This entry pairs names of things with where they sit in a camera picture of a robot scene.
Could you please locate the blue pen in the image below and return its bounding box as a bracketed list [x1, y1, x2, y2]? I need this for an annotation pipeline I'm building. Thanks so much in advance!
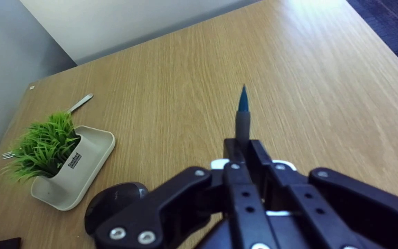
[235, 82, 253, 145]

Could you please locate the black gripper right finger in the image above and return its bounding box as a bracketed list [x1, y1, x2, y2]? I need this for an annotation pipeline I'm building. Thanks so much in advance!
[249, 138, 398, 249]

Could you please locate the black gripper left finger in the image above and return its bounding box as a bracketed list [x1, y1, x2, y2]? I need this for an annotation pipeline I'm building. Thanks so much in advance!
[92, 136, 279, 249]

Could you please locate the silver metal rod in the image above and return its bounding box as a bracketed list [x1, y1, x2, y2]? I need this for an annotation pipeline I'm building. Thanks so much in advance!
[65, 92, 95, 116]

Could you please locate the small green plant white pot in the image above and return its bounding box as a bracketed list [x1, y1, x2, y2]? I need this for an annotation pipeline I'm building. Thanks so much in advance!
[3, 111, 117, 212]

